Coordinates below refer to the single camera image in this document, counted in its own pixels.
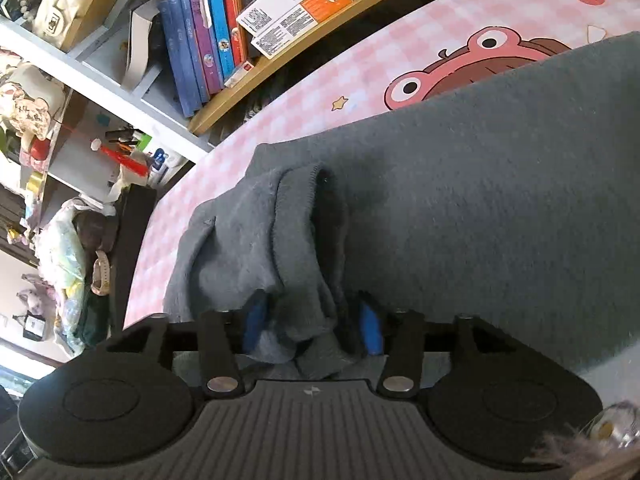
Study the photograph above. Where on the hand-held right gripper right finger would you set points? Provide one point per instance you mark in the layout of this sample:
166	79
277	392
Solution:
370	327

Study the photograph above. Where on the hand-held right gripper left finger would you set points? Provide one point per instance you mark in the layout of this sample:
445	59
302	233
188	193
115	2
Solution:
255	322

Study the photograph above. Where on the grey knit sweater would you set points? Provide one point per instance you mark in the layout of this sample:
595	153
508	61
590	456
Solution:
475	210

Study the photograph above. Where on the dark green cloth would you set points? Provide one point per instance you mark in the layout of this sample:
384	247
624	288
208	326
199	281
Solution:
92	320

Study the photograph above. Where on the brown cloth hat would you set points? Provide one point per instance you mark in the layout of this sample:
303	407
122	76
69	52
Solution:
92	227

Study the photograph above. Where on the red pen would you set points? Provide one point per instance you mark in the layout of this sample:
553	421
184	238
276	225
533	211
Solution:
125	160

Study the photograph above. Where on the holographic plastic bag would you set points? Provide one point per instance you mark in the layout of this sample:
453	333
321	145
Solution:
60	245

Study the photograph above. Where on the purple plush toy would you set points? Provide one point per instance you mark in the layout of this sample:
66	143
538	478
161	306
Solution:
32	300

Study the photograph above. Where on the bunch of pens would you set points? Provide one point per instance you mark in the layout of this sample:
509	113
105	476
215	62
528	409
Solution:
125	136

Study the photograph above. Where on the fluffy grey plush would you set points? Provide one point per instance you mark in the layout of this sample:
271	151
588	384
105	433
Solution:
565	447

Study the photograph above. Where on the curved wooden bookshelf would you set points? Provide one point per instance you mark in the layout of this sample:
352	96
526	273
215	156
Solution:
280	65

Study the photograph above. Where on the pink checkered bed sheet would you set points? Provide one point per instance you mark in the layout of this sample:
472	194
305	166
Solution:
350	60

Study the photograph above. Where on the row of colourful books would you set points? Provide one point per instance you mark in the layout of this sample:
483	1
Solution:
195	50

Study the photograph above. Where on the white shelf unit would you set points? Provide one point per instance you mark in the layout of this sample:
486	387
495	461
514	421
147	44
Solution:
100	80

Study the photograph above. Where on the white paper folder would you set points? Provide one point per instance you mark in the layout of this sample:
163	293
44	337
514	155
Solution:
137	45

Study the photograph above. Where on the printed round fan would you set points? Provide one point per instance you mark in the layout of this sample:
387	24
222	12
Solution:
25	110

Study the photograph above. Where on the orange white cardboard box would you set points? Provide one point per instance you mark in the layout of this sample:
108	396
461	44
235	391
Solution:
300	0

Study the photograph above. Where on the white handbag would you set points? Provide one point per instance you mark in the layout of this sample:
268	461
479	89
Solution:
55	12

